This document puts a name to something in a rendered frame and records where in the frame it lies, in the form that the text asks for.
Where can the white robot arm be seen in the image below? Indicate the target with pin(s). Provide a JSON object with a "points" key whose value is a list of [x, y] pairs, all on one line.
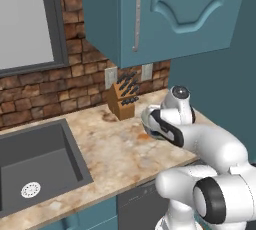
{"points": [[213, 147]]}

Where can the wooden knife block with knives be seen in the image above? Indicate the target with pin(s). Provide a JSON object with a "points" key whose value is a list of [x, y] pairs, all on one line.
{"points": [[122, 107]]}

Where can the teal cupboard door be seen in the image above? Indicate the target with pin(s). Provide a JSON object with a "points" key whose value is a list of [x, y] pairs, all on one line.
{"points": [[186, 40]]}

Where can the dark grey dishwasher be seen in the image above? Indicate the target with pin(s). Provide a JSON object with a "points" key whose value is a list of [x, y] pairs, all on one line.
{"points": [[136, 209]]}

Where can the dark grey sink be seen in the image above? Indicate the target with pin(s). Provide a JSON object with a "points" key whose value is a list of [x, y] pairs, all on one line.
{"points": [[36, 167]]}

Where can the teal base cupboard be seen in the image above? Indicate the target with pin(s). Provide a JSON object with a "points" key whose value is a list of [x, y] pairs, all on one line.
{"points": [[90, 217]]}

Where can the white sink drain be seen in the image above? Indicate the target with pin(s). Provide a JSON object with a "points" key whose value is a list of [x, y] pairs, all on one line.
{"points": [[30, 189]]}

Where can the grey framed window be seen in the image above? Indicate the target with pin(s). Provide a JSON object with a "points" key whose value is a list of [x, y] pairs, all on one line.
{"points": [[23, 17]]}

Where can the grey wall outlet plate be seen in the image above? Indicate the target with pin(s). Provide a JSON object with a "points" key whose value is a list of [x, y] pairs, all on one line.
{"points": [[110, 78], [147, 72]]}

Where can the teal wall cupboard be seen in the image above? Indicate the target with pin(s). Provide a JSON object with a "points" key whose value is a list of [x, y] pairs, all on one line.
{"points": [[100, 14]]}

